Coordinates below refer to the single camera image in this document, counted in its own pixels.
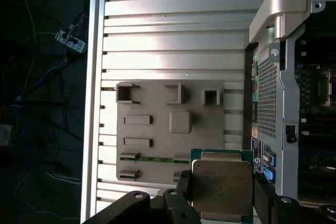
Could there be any green motherboard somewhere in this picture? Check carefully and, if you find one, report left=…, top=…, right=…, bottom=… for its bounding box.
left=299, top=22, right=336, bottom=201

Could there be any white power strip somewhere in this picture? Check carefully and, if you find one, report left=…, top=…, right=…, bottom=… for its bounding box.
left=55, top=29, right=87, bottom=55

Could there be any green RAM stick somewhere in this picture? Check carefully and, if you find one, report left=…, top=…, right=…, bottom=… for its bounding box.
left=119, top=155, right=192, bottom=164

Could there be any open grey PC case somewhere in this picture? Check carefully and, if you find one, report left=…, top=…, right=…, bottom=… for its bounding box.
left=244, top=0, right=336, bottom=207

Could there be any grey plastic parts rack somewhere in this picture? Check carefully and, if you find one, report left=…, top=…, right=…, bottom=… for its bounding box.
left=115, top=79, right=226, bottom=183

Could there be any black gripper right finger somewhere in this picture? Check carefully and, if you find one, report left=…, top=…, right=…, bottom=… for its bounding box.
left=253, top=173, right=336, bottom=224

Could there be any silver-topped CPU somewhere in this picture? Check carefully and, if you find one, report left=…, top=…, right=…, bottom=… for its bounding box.
left=190, top=148, right=255, bottom=223

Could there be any thin yellow cable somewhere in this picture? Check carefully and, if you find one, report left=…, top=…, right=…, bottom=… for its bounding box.
left=13, top=0, right=37, bottom=96

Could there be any CPU socket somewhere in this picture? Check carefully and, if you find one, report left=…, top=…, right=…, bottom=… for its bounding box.
left=313, top=69, right=336, bottom=107

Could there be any white power adapter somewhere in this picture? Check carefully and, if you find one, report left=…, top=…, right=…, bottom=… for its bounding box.
left=0, top=124, right=13, bottom=146

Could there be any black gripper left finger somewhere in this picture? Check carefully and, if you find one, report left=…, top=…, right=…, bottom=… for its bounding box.
left=88, top=168, right=202, bottom=224

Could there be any blue floor cable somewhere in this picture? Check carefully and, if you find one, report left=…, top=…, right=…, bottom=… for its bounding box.
left=15, top=58, right=68, bottom=102

